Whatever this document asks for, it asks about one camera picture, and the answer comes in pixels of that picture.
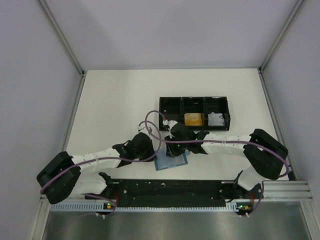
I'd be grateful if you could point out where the gold cards stack in tray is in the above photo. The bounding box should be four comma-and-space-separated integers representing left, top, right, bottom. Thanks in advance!
184, 113, 203, 126

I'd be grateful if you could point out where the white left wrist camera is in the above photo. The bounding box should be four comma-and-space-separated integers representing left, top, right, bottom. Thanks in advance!
137, 125, 153, 136

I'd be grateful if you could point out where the light blue cable duct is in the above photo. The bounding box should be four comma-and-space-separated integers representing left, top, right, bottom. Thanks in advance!
49, 201, 253, 213

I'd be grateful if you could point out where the black VIP cards stack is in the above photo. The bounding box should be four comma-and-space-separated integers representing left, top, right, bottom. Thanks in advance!
163, 106, 180, 122

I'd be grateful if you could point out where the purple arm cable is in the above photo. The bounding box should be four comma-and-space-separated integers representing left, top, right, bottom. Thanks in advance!
145, 110, 291, 178
39, 120, 163, 196

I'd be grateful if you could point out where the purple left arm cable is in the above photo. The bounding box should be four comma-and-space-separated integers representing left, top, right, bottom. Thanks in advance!
39, 120, 163, 196

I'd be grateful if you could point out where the silver cards stack in tray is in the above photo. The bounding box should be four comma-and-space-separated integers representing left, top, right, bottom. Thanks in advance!
208, 112, 225, 127

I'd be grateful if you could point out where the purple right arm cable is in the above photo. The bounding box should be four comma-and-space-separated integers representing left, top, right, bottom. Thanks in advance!
145, 110, 291, 178

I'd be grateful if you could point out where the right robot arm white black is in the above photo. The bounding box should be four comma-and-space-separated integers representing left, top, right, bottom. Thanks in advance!
164, 120, 290, 198

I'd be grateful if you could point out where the aluminium frame profile right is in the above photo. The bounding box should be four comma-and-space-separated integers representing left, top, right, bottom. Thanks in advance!
262, 180, 313, 202

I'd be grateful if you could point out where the black three-compartment tray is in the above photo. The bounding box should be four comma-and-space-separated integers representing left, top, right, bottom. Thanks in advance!
159, 96, 231, 131

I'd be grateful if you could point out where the blue leather card holder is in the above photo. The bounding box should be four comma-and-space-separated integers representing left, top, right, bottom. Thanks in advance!
154, 148, 188, 171

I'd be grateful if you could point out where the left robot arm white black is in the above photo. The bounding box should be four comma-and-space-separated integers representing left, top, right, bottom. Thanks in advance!
36, 130, 156, 204

